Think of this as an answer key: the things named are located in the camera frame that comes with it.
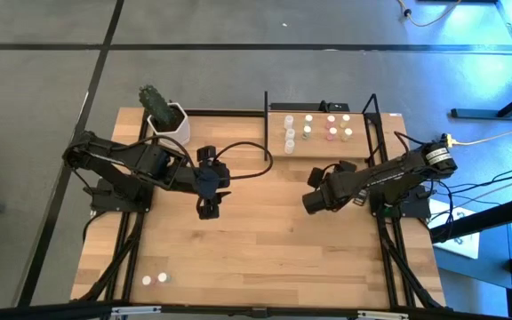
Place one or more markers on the black diagonal frame brace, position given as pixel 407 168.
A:
pixel 100 280
pixel 429 298

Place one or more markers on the white paper sign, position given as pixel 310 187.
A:
pixel 462 244

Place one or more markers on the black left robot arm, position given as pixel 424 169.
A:
pixel 118 162

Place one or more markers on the green medicine bottle white cap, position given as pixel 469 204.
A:
pixel 162 277
pixel 307 130
pixel 308 118

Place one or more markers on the yellow extension plug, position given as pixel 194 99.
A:
pixel 449 141

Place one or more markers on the wooden shelf with black frame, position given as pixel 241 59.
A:
pixel 318 149

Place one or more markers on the black right wrist camera housing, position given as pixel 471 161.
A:
pixel 316 176

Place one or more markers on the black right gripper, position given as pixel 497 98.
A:
pixel 322 195

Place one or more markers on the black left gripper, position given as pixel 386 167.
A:
pixel 211 180

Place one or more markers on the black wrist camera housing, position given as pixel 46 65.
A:
pixel 205 153
pixel 316 176

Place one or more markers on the black table clamp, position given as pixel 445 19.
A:
pixel 325 106

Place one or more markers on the black frame rail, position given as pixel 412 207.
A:
pixel 122 240
pixel 137 240
pixel 384 253
pixel 397 235

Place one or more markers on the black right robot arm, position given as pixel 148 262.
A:
pixel 398 171

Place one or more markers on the white hexagonal plant pot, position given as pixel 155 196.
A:
pixel 176 129

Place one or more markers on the dark green cactus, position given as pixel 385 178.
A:
pixel 156 104

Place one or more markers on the black left wrist camera housing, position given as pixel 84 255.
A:
pixel 205 153

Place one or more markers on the silver aluminium bracket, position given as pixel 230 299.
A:
pixel 382 315
pixel 136 310

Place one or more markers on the long black bar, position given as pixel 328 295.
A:
pixel 296 107

